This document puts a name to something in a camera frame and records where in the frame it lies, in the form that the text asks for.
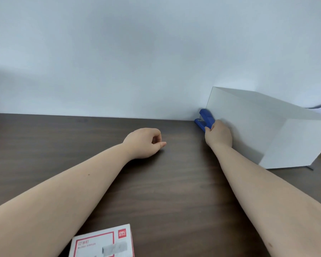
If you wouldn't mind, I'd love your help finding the person's right hand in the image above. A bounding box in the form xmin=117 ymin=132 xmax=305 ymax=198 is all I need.
xmin=204 ymin=120 xmax=233 ymax=148

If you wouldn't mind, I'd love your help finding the person's left hand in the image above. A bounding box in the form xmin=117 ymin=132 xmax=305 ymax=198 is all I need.
xmin=122 ymin=128 xmax=167 ymax=160

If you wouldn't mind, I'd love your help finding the blue stapler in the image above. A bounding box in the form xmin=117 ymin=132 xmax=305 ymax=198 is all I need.
xmin=194 ymin=109 xmax=216 ymax=132

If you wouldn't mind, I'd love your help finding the person's left forearm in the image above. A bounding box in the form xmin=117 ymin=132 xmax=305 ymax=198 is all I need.
xmin=0 ymin=143 xmax=135 ymax=257

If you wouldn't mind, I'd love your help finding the person's right forearm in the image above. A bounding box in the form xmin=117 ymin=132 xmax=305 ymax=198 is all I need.
xmin=209 ymin=143 xmax=321 ymax=257

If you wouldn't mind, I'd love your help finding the white red staple box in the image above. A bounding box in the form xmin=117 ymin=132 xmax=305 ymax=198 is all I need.
xmin=69 ymin=224 xmax=135 ymax=257

